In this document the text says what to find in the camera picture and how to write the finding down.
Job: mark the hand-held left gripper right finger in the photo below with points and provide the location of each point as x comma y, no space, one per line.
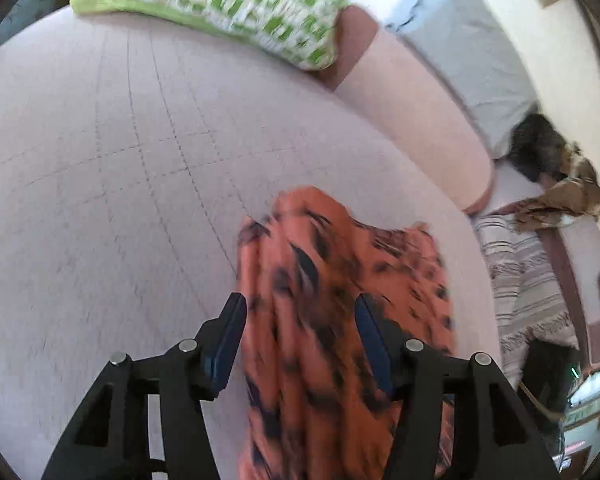
375,347

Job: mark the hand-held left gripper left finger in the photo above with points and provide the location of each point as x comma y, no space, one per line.
225,350

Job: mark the orange black patterned garment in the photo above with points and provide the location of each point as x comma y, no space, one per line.
310,270

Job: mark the striped white grey blanket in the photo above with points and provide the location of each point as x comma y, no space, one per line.
520,280

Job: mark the brown patterned cloth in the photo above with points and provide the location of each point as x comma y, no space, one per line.
560,200

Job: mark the bed with pale pink sheet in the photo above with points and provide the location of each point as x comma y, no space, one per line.
105,185

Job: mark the dark cloth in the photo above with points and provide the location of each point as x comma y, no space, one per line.
535,145

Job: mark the grey blue pillow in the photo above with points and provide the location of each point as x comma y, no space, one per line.
470,55

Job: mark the green white patterned pillow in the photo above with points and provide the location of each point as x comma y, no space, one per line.
220,5

